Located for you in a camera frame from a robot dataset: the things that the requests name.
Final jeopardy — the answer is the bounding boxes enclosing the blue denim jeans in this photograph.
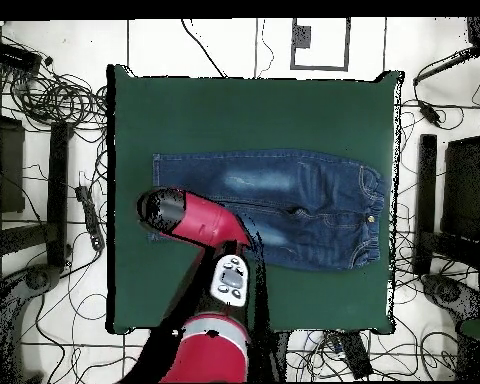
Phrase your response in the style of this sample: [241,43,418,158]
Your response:
[147,148,387,272]

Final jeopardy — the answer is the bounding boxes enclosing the dark green table cloth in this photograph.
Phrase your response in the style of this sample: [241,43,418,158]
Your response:
[106,63,405,335]

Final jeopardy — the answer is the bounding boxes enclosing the black power strip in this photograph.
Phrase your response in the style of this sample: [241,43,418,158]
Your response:
[74,184,106,252]

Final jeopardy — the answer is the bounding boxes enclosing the black floor bar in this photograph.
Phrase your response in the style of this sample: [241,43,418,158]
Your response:
[337,330,374,380]

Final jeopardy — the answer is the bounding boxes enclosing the black power adapter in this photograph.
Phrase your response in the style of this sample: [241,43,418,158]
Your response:
[417,99,443,126]

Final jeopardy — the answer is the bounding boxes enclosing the grey stand foot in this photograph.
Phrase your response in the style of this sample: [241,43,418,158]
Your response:
[420,273,480,325]
[0,264,63,383]

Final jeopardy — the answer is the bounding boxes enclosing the black rod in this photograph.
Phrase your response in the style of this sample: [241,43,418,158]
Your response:
[412,44,480,87]

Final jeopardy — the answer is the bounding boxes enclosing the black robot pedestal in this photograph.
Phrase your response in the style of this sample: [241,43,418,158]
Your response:
[269,330,292,383]

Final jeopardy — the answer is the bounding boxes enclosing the long black cable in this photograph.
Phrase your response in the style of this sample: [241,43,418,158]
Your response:
[180,18,228,78]

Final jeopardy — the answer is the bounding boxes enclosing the black metal frame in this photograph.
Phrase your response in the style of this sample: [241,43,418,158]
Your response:
[413,133,480,276]
[0,89,72,273]

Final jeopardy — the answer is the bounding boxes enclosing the black cable tangle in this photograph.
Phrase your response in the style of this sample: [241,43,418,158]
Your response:
[0,59,109,133]

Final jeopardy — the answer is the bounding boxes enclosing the black network switch box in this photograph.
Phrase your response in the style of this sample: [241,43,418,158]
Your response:
[0,40,43,74]

